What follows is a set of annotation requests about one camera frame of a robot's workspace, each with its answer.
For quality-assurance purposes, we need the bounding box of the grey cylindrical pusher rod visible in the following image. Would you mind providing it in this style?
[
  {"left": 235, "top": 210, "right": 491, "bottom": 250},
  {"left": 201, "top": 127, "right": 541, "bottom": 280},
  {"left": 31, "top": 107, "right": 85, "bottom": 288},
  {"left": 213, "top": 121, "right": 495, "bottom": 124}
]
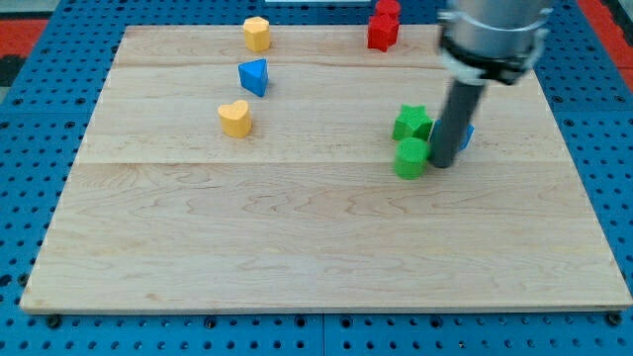
[{"left": 430, "top": 80, "right": 486, "bottom": 168}]

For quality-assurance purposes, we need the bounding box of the blue cube block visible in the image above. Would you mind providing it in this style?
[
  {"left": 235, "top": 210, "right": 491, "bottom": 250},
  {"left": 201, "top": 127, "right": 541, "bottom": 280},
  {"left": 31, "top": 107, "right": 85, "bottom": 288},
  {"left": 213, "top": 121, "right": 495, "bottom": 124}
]
[{"left": 429, "top": 120, "right": 475, "bottom": 151}]

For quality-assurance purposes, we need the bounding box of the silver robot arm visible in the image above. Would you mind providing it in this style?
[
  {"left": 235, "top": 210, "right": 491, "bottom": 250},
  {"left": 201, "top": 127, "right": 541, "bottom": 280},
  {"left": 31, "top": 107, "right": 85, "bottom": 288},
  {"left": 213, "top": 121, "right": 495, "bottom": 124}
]
[{"left": 430, "top": 0, "right": 554, "bottom": 168}]

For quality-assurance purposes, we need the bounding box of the yellow heart block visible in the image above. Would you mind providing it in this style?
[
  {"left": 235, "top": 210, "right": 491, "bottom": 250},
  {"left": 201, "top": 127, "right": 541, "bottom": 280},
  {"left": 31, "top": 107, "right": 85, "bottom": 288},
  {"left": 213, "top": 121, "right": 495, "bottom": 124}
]
[{"left": 218, "top": 100, "right": 252, "bottom": 138}]

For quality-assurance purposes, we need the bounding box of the green star block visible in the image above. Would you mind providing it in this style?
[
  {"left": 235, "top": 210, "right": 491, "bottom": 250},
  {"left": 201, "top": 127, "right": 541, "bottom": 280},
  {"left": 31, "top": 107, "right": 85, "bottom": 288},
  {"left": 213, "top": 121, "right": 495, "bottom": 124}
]
[{"left": 392, "top": 104, "right": 434, "bottom": 140}]

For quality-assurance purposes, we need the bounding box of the green cylinder block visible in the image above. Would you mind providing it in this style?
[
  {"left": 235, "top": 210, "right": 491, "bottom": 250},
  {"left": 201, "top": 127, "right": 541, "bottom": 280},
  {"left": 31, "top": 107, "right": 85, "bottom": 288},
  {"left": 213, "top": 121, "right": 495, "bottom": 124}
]
[{"left": 394, "top": 137, "right": 430, "bottom": 180}]

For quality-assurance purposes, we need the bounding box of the red star block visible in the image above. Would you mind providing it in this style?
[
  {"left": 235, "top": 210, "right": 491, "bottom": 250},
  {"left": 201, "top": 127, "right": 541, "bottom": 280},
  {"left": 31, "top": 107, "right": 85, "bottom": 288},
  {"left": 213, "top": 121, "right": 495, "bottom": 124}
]
[{"left": 367, "top": 14, "right": 400, "bottom": 52}]

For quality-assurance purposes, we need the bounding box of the red cylinder block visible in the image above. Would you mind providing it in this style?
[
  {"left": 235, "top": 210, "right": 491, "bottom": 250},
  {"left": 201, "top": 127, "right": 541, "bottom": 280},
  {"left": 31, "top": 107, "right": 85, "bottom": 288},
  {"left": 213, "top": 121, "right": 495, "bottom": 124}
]
[{"left": 374, "top": 0, "right": 402, "bottom": 21}]

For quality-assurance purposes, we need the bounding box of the blue triangle block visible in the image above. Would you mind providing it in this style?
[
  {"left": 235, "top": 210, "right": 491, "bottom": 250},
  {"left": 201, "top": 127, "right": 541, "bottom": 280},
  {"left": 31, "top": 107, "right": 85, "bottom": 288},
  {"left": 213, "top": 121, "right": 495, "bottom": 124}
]
[{"left": 237, "top": 58, "right": 268, "bottom": 97}]

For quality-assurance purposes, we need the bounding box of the yellow hexagon block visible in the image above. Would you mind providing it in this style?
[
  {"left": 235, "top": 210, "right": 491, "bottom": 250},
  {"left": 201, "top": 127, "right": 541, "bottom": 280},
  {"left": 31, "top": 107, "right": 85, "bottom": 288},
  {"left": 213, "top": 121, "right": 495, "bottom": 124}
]
[{"left": 242, "top": 17, "right": 271, "bottom": 52}]

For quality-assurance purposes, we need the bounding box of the wooden board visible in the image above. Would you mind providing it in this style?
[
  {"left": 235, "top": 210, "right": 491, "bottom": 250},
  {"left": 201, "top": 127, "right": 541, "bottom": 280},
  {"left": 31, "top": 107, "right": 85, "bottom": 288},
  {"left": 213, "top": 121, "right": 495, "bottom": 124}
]
[{"left": 21, "top": 25, "right": 632, "bottom": 314}]

